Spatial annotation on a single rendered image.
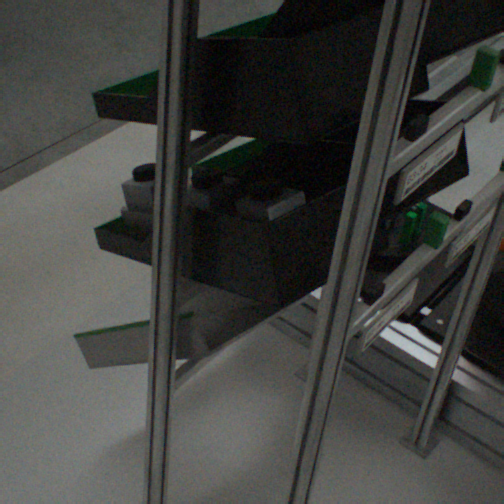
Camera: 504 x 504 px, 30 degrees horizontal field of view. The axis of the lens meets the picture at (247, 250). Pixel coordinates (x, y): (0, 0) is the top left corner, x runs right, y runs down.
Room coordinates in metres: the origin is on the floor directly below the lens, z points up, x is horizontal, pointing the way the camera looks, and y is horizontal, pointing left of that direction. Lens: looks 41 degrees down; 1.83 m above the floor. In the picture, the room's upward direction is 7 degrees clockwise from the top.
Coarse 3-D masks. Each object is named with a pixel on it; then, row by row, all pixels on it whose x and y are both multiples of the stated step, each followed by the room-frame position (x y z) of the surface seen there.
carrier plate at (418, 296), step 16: (432, 208) 1.14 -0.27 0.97; (464, 256) 1.03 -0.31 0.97; (368, 272) 0.97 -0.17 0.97; (384, 272) 0.98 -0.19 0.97; (432, 272) 0.99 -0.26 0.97; (448, 272) 1.00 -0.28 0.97; (368, 288) 0.94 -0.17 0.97; (416, 288) 0.95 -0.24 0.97; (432, 288) 0.96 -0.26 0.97; (416, 304) 0.92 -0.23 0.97
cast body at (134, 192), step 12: (144, 168) 0.75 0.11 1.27; (132, 180) 0.74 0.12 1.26; (144, 180) 0.73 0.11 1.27; (132, 192) 0.73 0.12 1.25; (144, 192) 0.72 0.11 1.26; (132, 204) 0.73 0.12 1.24; (144, 204) 0.72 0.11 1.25; (132, 216) 0.73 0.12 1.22; (144, 216) 0.72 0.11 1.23; (132, 228) 0.72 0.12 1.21; (144, 228) 0.71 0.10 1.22
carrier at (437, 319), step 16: (496, 256) 1.04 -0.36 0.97; (496, 272) 1.01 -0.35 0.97; (496, 288) 0.95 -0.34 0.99; (448, 304) 0.93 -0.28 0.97; (480, 304) 0.94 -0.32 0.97; (496, 304) 0.92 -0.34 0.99; (432, 320) 0.89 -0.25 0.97; (448, 320) 0.90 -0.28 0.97; (480, 320) 0.91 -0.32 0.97; (496, 320) 0.90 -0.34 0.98; (432, 336) 0.87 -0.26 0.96; (480, 336) 0.88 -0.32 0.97; (496, 336) 0.88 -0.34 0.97; (464, 352) 0.85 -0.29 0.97; (480, 352) 0.85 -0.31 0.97; (496, 352) 0.85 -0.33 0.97; (496, 368) 0.82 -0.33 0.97
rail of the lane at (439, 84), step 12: (456, 60) 1.62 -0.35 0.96; (468, 60) 1.63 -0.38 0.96; (444, 72) 1.57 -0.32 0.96; (456, 72) 1.59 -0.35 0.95; (468, 72) 1.58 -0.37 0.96; (432, 84) 1.52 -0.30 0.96; (444, 84) 1.53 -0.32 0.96; (456, 84) 1.54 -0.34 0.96; (420, 96) 1.48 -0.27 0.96; (432, 96) 1.48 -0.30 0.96; (444, 96) 1.50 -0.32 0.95
